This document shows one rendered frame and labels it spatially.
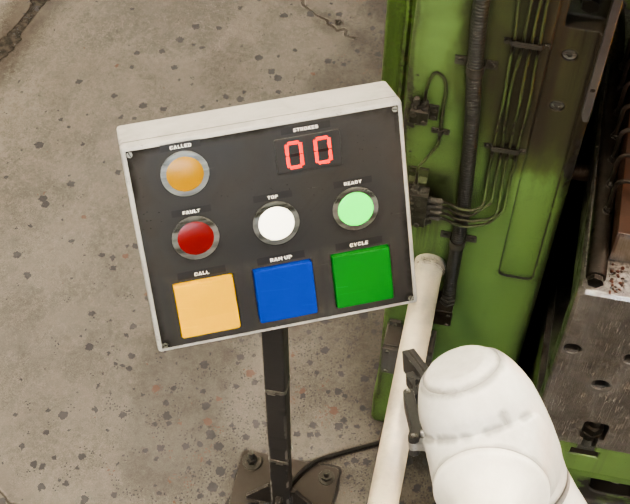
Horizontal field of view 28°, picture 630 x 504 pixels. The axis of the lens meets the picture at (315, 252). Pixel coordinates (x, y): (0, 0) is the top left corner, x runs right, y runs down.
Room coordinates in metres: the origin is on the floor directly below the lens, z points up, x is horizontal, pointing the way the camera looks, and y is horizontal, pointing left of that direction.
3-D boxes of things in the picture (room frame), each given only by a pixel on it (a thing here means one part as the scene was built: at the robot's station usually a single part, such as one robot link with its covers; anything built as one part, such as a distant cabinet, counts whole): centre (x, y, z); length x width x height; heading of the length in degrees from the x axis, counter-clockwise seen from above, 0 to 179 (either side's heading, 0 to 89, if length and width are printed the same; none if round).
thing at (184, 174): (0.90, 0.15, 1.16); 0.05 x 0.03 x 0.04; 78
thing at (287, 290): (0.84, 0.04, 1.01); 0.07 x 0.05 x 0.07; 103
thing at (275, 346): (0.97, 0.06, 0.54); 0.04 x 0.04 x 1.08; 78
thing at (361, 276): (0.86, -0.06, 1.01); 0.07 x 0.05 x 0.07; 103
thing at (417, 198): (1.13, -0.16, 0.80); 0.06 x 0.03 x 0.14; 78
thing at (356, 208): (0.91, -0.05, 1.09); 0.05 x 0.03 x 0.04; 78
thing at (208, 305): (0.82, 0.13, 1.01); 0.07 x 0.05 x 0.07; 103
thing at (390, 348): (1.12, -0.17, 0.36); 0.09 x 0.07 x 0.12; 78
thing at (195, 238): (0.86, 0.15, 1.09); 0.05 x 0.03 x 0.04; 78
